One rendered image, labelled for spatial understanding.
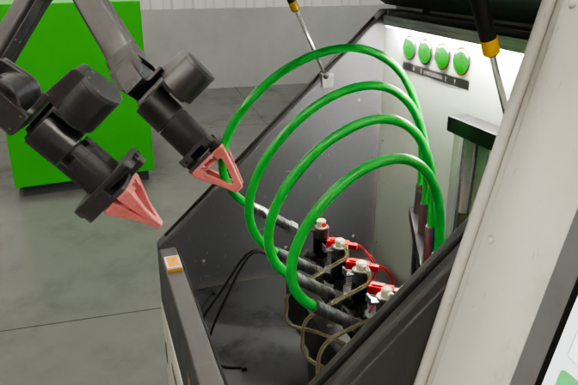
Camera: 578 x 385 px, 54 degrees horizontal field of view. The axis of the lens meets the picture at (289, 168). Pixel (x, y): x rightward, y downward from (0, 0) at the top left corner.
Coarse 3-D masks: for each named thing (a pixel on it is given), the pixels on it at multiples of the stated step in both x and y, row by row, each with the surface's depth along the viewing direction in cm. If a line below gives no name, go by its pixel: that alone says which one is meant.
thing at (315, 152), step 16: (352, 128) 78; (416, 128) 82; (320, 144) 78; (304, 160) 78; (432, 160) 85; (288, 176) 78; (288, 192) 79; (272, 208) 79; (432, 208) 88; (272, 224) 79; (432, 224) 89; (272, 240) 80; (432, 240) 89; (272, 256) 81; (304, 288) 84; (320, 288) 85
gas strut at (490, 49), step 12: (480, 0) 60; (480, 12) 61; (480, 24) 61; (492, 24) 61; (480, 36) 62; (492, 36) 62; (492, 48) 63; (492, 60) 64; (504, 96) 66; (504, 108) 67
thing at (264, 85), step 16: (320, 48) 91; (336, 48) 91; (352, 48) 92; (368, 48) 93; (288, 64) 90; (272, 80) 89; (256, 96) 89; (416, 96) 99; (240, 112) 89; (224, 144) 90; (224, 176) 92
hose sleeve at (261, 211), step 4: (256, 204) 96; (256, 208) 96; (260, 208) 96; (264, 208) 96; (256, 212) 96; (260, 212) 96; (264, 212) 96; (260, 216) 96; (264, 216) 96; (280, 216) 98; (276, 220) 97; (280, 220) 98; (284, 220) 98; (288, 220) 99; (276, 224) 98; (280, 224) 98; (284, 224) 98; (288, 224) 99; (284, 228) 99; (288, 228) 99
